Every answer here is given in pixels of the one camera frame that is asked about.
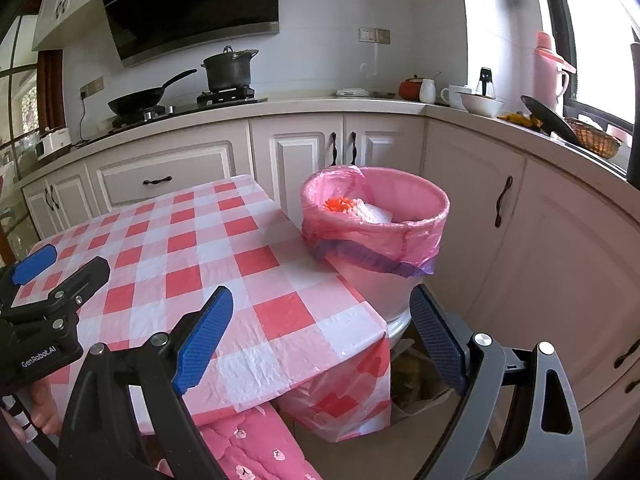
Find pink bag trash bin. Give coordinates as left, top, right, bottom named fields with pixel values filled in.
left=300, top=166, right=450, bottom=344

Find person left hand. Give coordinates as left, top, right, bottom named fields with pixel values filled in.
left=29, top=378, right=62, bottom=434

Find pink patterned pants leg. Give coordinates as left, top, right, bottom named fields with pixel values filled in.
left=198, top=402, right=322, bottom=480

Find red white checkered tablecloth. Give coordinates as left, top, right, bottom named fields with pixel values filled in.
left=16, top=176, right=392, bottom=442

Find white small appliance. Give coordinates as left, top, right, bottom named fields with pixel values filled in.
left=36, top=128, right=72, bottom=160

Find white lower cabinets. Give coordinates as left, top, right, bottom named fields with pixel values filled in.
left=16, top=110, right=639, bottom=474

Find black frying pan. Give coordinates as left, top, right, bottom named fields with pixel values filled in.
left=107, top=68, right=196, bottom=118

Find wooden glass door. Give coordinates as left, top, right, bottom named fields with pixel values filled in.
left=1, top=15, right=61, bottom=259

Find gas stove top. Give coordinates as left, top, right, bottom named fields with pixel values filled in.
left=112, top=87, right=267, bottom=131

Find white bowl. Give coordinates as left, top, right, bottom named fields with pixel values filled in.
left=460, top=93, right=503, bottom=118

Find white mug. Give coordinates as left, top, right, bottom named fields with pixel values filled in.
left=440, top=84, right=473, bottom=110

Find white small jar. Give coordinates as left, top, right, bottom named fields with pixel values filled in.
left=419, top=78, right=437, bottom=104

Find wicker basket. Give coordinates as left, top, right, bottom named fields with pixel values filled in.
left=565, top=117, right=622, bottom=160

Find red teapot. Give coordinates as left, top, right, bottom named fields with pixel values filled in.
left=398, top=75, right=423, bottom=102

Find white upper cabinet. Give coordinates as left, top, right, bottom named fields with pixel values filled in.
left=32, top=0, right=106, bottom=51

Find black stock pot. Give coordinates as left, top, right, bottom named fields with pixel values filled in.
left=202, top=46, right=259, bottom=92

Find black range hood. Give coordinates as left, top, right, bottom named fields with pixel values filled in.
left=102, top=0, right=280, bottom=66

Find pink thermos jug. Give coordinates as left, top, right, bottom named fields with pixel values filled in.
left=533, top=32, right=577, bottom=116

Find wall power outlet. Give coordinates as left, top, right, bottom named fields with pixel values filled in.
left=358, top=27, right=390, bottom=44

